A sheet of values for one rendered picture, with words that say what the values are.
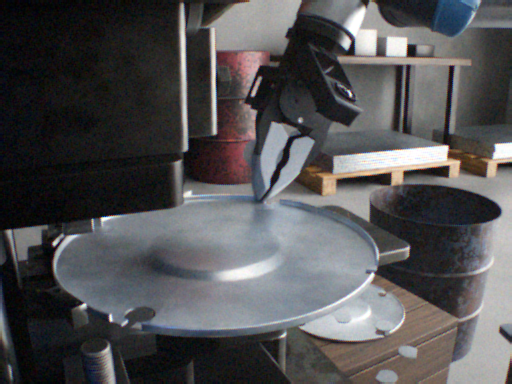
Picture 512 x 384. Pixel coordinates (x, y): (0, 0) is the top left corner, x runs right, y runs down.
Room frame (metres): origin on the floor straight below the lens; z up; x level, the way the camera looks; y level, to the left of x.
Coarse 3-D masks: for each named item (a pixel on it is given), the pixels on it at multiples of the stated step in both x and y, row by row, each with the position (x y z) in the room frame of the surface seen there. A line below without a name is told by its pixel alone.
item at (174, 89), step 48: (0, 48) 0.30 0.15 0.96; (48, 48) 0.31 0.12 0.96; (96, 48) 0.32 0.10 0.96; (144, 48) 0.33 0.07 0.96; (192, 48) 0.37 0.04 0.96; (0, 96) 0.29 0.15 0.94; (48, 96) 0.30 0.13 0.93; (96, 96) 0.32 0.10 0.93; (144, 96) 0.33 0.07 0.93; (192, 96) 0.37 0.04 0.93; (0, 144) 0.29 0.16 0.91; (48, 144) 0.30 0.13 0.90; (96, 144) 0.32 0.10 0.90; (144, 144) 0.33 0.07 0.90
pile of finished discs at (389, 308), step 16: (368, 288) 1.15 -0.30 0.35; (352, 304) 1.06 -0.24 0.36; (368, 304) 1.07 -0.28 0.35; (384, 304) 1.07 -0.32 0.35; (400, 304) 1.06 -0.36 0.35; (320, 320) 1.00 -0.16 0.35; (336, 320) 1.00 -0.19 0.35; (352, 320) 0.99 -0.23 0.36; (368, 320) 1.00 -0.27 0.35; (400, 320) 0.99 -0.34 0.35; (320, 336) 0.93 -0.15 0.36; (336, 336) 0.93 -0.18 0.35; (352, 336) 0.93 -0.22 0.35; (368, 336) 0.93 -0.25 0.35
